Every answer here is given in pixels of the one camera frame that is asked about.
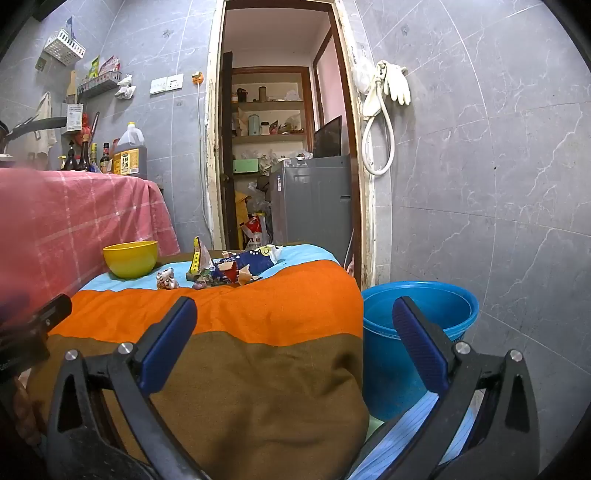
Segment yellow wrapper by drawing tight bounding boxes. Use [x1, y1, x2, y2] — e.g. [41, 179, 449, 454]
[186, 236, 214, 282]

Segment yellow bowl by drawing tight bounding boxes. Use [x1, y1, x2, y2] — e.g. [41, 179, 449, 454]
[102, 240, 159, 280]

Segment orange brown blue striped cloth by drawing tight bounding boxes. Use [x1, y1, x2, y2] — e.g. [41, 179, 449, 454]
[28, 244, 370, 480]

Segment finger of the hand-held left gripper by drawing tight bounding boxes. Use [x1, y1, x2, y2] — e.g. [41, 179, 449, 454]
[28, 294, 73, 331]

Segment cream rubber gloves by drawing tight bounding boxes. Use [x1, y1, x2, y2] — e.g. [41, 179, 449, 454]
[376, 60, 411, 105]

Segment white cable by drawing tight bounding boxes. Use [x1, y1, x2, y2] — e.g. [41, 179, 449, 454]
[198, 83, 211, 232]

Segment yellow bag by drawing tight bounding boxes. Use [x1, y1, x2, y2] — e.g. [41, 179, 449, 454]
[235, 190, 252, 250]

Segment pink checked cloth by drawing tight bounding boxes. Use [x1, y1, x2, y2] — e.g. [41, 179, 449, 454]
[0, 167, 181, 315]

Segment dark brown door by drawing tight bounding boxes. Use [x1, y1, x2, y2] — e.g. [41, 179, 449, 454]
[221, 52, 241, 250]

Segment white crumpled bag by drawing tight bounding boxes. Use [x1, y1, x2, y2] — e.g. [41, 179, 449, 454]
[115, 74, 137, 100]

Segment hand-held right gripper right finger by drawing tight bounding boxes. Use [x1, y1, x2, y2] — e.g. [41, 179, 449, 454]
[387, 295, 541, 480]

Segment clear plastic bag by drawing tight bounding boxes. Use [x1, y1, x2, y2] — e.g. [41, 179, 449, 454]
[353, 58, 377, 95]

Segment white shower hose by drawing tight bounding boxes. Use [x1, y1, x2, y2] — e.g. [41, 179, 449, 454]
[361, 65, 396, 176]

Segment blue plastic bucket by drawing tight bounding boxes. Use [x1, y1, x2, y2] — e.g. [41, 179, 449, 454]
[361, 281, 480, 422]

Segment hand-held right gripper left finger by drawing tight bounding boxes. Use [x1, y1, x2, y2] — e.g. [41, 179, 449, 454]
[46, 296, 208, 480]

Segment black frying pan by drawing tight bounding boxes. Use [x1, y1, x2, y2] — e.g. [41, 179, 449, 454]
[0, 116, 68, 155]

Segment wooden shelf unit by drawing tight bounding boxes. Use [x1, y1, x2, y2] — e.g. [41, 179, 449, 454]
[231, 66, 315, 176]

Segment black television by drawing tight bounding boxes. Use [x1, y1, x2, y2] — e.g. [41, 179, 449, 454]
[313, 115, 343, 158]

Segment person's left hand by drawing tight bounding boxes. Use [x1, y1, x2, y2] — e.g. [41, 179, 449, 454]
[11, 376, 45, 446]

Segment beige hanging towel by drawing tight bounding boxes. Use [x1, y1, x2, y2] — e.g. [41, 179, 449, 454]
[34, 91, 58, 158]

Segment white plastic basket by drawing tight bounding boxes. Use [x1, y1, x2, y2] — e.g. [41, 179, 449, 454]
[44, 28, 86, 60]

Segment green plastic stool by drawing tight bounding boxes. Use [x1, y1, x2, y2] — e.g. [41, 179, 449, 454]
[365, 415, 389, 444]

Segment white wall socket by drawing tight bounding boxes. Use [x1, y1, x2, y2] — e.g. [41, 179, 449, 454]
[150, 74, 184, 95]

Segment red and white bag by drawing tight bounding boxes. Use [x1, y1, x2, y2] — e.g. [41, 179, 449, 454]
[240, 215, 271, 252]

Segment white printed box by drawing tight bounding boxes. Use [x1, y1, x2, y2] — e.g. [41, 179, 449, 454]
[61, 102, 85, 134]

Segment large cooking oil bottle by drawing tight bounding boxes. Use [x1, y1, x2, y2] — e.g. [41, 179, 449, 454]
[112, 122, 148, 178]

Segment grey wall rack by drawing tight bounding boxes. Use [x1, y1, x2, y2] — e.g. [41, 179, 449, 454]
[76, 71, 123, 99]

